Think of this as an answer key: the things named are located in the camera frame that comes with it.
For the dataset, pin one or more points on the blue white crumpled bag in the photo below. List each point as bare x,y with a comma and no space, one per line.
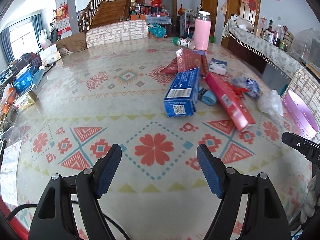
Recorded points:
251,86

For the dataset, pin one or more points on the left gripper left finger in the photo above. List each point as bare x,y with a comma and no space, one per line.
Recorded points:
54,216

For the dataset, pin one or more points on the sideboard with patterned cloth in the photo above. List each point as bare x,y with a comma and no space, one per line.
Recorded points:
274,56

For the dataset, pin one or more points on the clear crumpled plastic bag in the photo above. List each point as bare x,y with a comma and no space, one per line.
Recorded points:
270,103

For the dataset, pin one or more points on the long red carton box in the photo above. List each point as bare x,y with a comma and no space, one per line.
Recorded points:
237,111

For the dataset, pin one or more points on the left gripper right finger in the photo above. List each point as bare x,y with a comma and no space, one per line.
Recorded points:
264,216

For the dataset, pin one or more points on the mesh food cover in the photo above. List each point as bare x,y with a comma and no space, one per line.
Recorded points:
305,46

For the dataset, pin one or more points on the light blue small item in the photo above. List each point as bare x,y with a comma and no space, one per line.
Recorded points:
207,96

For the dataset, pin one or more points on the red flat packet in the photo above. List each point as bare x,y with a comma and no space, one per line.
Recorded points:
186,60

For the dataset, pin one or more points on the patterned chair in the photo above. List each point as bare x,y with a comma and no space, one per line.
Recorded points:
117,32
305,86

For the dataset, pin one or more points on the blue carton box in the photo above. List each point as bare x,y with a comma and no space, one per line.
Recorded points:
182,96

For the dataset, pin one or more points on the tissue box on left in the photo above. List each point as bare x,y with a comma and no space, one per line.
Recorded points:
50,55

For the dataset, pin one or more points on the gloved right hand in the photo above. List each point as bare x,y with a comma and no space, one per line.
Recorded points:
310,202

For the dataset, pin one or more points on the purple perforated plastic basket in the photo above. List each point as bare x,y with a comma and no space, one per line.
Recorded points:
301,115

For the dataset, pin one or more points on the white blue tissue packet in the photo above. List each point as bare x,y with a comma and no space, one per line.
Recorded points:
218,67

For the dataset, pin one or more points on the clear plastic bottle green cap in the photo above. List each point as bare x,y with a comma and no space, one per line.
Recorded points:
183,42

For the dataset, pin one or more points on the wooden staircase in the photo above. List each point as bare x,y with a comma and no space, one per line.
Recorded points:
103,12

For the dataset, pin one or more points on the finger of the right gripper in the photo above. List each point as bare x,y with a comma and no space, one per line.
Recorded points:
308,148

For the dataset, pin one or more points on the far patterned chair back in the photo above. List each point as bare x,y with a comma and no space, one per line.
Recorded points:
117,32

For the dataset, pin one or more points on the near patterned chair back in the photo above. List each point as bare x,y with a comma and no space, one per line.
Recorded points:
305,86

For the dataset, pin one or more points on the pink thermos bottle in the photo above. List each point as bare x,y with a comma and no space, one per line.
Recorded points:
202,30

